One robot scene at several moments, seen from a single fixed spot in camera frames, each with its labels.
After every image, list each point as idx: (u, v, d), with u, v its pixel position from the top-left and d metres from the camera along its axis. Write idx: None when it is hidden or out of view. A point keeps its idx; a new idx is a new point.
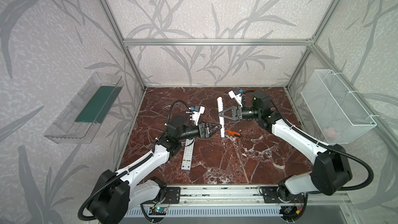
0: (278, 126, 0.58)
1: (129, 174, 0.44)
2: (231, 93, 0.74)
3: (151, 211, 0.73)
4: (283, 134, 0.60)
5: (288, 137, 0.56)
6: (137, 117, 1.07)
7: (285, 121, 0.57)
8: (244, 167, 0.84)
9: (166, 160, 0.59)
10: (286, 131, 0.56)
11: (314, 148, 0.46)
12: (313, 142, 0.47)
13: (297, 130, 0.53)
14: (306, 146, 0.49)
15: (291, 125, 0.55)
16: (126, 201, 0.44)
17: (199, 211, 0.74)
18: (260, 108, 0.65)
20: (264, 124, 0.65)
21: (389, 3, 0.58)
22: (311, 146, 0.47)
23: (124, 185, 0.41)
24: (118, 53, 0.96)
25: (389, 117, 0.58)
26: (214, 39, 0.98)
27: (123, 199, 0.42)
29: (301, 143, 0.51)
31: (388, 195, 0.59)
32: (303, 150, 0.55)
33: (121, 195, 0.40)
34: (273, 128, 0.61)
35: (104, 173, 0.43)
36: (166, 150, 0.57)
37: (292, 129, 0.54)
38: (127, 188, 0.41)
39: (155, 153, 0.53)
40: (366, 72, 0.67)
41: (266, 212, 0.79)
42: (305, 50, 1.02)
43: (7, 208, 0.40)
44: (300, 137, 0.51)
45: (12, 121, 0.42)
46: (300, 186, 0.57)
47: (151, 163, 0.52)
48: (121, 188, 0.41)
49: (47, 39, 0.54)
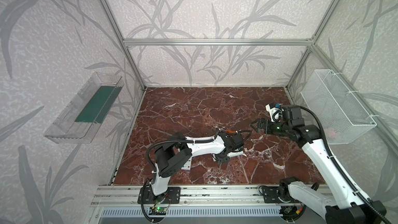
0: (315, 149, 0.48)
1: (193, 145, 0.50)
2: (268, 106, 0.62)
3: (151, 211, 0.73)
4: (314, 158, 0.50)
5: (319, 165, 0.48)
6: (137, 117, 1.07)
7: (326, 144, 0.48)
8: (244, 167, 0.84)
9: (216, 153, 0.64)
10: (321, 159, 0.47)
11: (350, 194, 0.40)
12: (350, 187, 0.41)
13: (336, 163, 0.45)
14: (338, 185, 0.42)
15: (331, 155, 0.46)
16: (181, 166, 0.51)
17: (198, 211, 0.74)
18: (290, 119, 0.61)
20: (297, 136, 0.55)
21: (389, 3, 0.58)
22: (346, 190, 0.40)
23: (188, 151, 0.47)
24: (118, 53, 0.96)
25: (389, 117, 0.58)
26: (214, 39, 0.98)
27: (180, 162, 0.50)
29: (332, 180, 0.44)
31: (388, 195, 0.59)
32: (332, 187, 0.44)
33: (181, 157, 0.47)
34: (306, 145, 0.52)
35: (178, 133, 0.50)
36: (224, 143, 0.61)
37: (330, 159, 0.45)
38: (189, 154, 0.48)
39: (214, 140, 0.58)
40: (366, 72, 0.67)
41: (266, 212, 0.79)
42: (305, 50, 1.02)
43: (8, 208, 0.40)
44: (338, 174, 0.43)
45: (12, 121, 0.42)
46: (303, 199, 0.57)
47: (210, 146, 0.58)
48: (184, 152, 0.46)
49: (47, 39, 0.54)
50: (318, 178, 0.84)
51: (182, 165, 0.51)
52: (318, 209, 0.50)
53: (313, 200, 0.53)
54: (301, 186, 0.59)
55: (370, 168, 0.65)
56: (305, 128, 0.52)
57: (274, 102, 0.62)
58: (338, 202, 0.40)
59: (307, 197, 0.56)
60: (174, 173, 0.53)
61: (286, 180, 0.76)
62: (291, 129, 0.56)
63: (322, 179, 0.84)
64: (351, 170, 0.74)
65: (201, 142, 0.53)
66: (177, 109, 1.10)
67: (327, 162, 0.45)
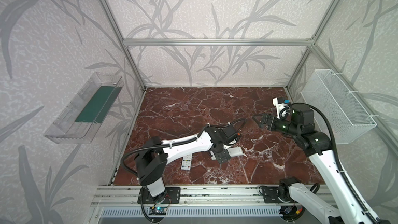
0: (325, 162, 0.46)
1: (171, 149, 0.46)
2: (276, 100, 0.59)
3: (151, 211, 0.73)
4: (324, 172, 0.47)
5: (328, 179, 0.45)
6: (137, 117, 1.07)
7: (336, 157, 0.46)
8: (244, 167, 0.84)
9: (205, 151, 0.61)
10: (330, 173, 0.44)
11: (359, 213, 0.38)
12: (359, 206, 0.39)
13: (346, 179, 0.43)
14: (346, 204, 0.40)
15: (341, 170, 0.44)
16: (161, 171, 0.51)
17: (198, 211, 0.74)
18: (300, 124, 0.53)
20: (306, 145, 0.51)
21: (389, 3, 0.58)
22: (355, 208, 0.39)
23: (164, 156, 0.43)
24: (118, 53, 0.96)
25: (389, 117, 0.58)
26: (214, 39, 0.98)
27: (157, 168, 0.46)
29: (341, 196, 0.42)
31: (388, 195, 0.59)
32: (340, 204, 0.42)
33: (157, 163, 0.44)
34: (314, 155, 0.49)
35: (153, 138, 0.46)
36: (211, 139, 0.56)
37: (339, 174, 0.43)
38: (164, 160, 0.44)
39: (198, 139, 0.53)
40: (366, 72, 0.67)
41: (266, 212, 0.79)
42: (305, 50, 1.02)
43: (8, 208, 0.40)
44: (346, 191, 0.41)
45: (12, 121, 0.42)
46: (304, 204, 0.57)
47: (192, 148, 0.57)
48: (159, 159, 0.43)
49: (47, 39, 0.54)
50: (318, 178, 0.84)
51: (162, 170, 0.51)
52: (320, 215, 0.50)
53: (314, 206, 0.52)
54: (302, 190, 0.59)
55: (370, 168, 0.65)
56: (314, 137, 0.49)
57: (283, 97, 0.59)
58: (345, 220, 0.39)
59: (308, 201, 0.55)
60: (156, 179, 0.58)
61: (287, 180, 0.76)
62: (299, 136, 0.52)
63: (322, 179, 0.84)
64: (351, 170, 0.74)
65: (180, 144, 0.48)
66: (177, 109, 1.10)
67: (336, 176, 0.43)
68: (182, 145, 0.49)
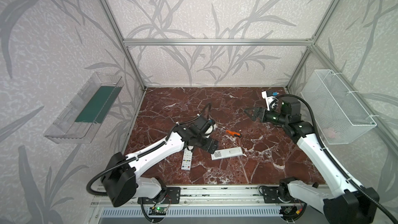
0: (308, 142, 0.51)
1: (138, 161, 0.43)
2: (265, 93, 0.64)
3: (151, 211, 0.73)
4: (309, 153, 0.52)
5: (314, 157, 0.49)
6: (137, 117, 1.07)
7: (318, 137, 0.51)
8: (244, 167, 0.84)
9: (180, 151, 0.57)
10: (314, 152, 0.49)
11: (343, 183, 0.41)
12: (343, 176, 0.42)
13: (329, 154, 0.47)
14: (332, 176, 0.43)
15: (324, 147, 0.48)
16: (134, 186, 0.46)
17: (198, 211, 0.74)
18: (288, 114, 0.59)
20: (291, 132, 0.58)
21: (389, 3, 0.58)
22: (339, 179, 0.42)
23: (131, 171, 0.40)
24: (118, 53, 0.96)
25: (389, 117, 0.58)
26: (214, 39, 0.98)
27: (128, 185, 0.43)
29: (326, 171, 0.45)
31: (388, 195, 0.59)
32: (327, 179, 0.45)
33: (124, 181, 0.40)
34: (300, 140, 0.54)
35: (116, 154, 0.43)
36: (181, 138, 0.54)
37: (323, 151, 0.48)
38: (132, 174, 0.41)
39: (168, 141, 0.51)
40: (366, 72, 0.67)
41: (266, 212, 0.79)
42: (305, 50, 1.02)
43: (8, 208, 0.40)
44: (331, 165, 0.45)
45: (12, 121, 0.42)
46: (303, 197, 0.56)
47: (162, 151, 0.50)
48: (127, 174, 0.40)
49: (47, 39, 0.54)
50: (318, 178, 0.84)
51: (136, 185, 0.46)
52: (318, 204, 0.50)
53: (312, 198, 0.53)
54: (300, 184, 0.59)
55: (370, 168, 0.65)
56: (299, 124, 0.55)
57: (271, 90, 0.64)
58: (332, 194, 0.42)
59: (306, 193, 0.56)
60: (132, 196, 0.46)
61: (284, 180, 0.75)
62: (287, 125, 0.57)
63: (322, 179, 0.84)
64: (351, 170, 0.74)
65: (147, 153, 0.46)
66: (177, 109, 1.10)
67: (320, 153, 0.47)
68: (151, 153, 0.47)
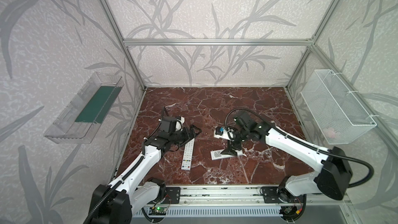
0: (273, 137, 0.56)
1: (125, 183, 0.43)
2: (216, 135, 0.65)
3: (151, 211, 0.73)
4: (280, 145, 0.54)
5: (286, 147, 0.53)
6: (137, 117, 1.07)
7: (278, 129, 0.55)
8: (244, 167, 0.84)
9: (159, 159, 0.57)
10: (283, 142, 0.54)
11: (316, 155, 0.45)
12: (313, 150, 0.46)
13: (294, 138, 0.51)
14: (306, 155, 0.48)
15: (286, 134, 0.53)
16: (129, 210, 0.43)
17: (199, 211, 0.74)
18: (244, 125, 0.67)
20: (256, 136, 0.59)
21: (389, 3, 0.58)
22: (312, 154, 0.46)
23: (123, 194, 0.40)
24: (118, 53, 0.96)
25: (389, 117, 0.58)
26: (214, 39, 0.98)
27: (124, 209, 0.41)
29: (300, 153, 0.50)
31: (388, 195, 0.59)
32: (305, 160, 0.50)
33: (119, 206, 0.40)
34: (267, 139, 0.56)
35: (97, 188, 0.41)
36: (155, 148, 0.55)
37: (287, 138, 0.51)
38: (126, 196, 0.40)
39: (146, 155, 0.52)
40: (366, 72, 0.67)
41: (266, 212, 0.79)
42: (305, 50, 1.02)
43: (8, 208, 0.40)
44: (299, 146, 0.49)
45: (12, 121, 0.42)
46: (302, 190, 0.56)
47: (144, 164, 0.50)
48: (119, 198, 0.40)
49: (47, 39, 0.54)
50: None
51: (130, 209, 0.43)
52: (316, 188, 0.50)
53: (308, 186, 0.56)
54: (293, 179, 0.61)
55: None
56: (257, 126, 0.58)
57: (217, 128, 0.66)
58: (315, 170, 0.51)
59: (300, 184, 0.59)
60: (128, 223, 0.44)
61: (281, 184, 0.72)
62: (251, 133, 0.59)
63: None
64: (352, 170, 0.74)
65: (131, 171, 0.46)
66: (177, 109, 1.10)
67: (287, 141, 0.52)
68: (135, 170, 0.47)
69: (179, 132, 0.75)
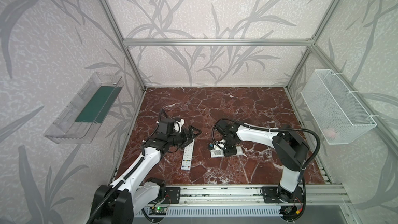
0: (242, 130, 0.66)
1: (127, 183, 0.43)
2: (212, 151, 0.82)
3: (151, 211, 0.73)
4: (247, 136, 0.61)
5: (252, 136, 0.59)
6: (137, 117, 1.07)
7: (243, 123, 0.66)
8: (244, 167, 0.84)
9: (159, 160, 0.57)
10: (249, 132, 0.64)
11: (269, 134, 0.54)
12: (267, 131, 0.55)
13: (255, 126, 0.60)
14: (264, 137, 0.58)
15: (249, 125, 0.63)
16: (131, 210, 0.43)
17: (199, 211, 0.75)
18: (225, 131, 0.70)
20: (231, 135, 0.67)
21: (389, 3, 0.58)
22: (267, 134, 0.55)
23: (125, 193, 0.40)
24: (118, 53, 0.96)
25: (389, 117, 0.58)
26: (214, 39, 0.98)
27: (126, 207, 0.40)
29: (260, 137, 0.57)
31: (388, 195, 0.59)
32: (266, 142, 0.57)
33: (123, 204, 0.40)
34: (239, 135, 0.69)
35: (99, 188, 0.41)
36: (155, 149, 0.56)
37: (252, 128, 0.61)
38: (128, 195, 0.40)
39: (146, 156, 0.53)
40: (365, 72, 0.67)
41: (266, 212, 0.79)
42: (305, 50, 1.02)
43: (8, 208, 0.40)
44: (258, 131, 0.59)
45: (12, 121, 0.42)
46: (287, 178, 0.63)
47: (145, 165, 0.51)
48: (122, 197, 0.40)
49: (47, 39, 0.54)
50: (318, 178, 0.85)
51: (132, 207, 0.43)
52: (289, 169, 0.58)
53: (290, 172, 0.59)
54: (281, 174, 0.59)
55: (370, 168, 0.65)
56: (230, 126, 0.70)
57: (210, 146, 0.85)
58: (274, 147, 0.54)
59: (285, 176, 0.63)
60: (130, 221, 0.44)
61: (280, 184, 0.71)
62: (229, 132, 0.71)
63: (322, 179, 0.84)
64: (351, 170, 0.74)
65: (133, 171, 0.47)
66: (177, 109, 1.10)
67: (251, 130, 0.62)
68: (136, 171, 0.47)
69: (177, 133, 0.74)
